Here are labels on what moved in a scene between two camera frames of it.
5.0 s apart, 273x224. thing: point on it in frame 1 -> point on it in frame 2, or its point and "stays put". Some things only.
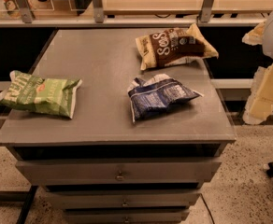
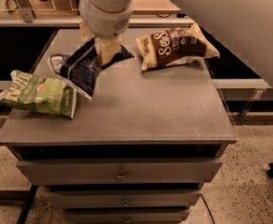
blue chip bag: (157, 91) -> (79, 69)
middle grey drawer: (125, 200) stays put
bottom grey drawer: (125, 216) stays put
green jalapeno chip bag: (52, 95) stays put
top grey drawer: (117, 172) stays put
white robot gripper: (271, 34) -> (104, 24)
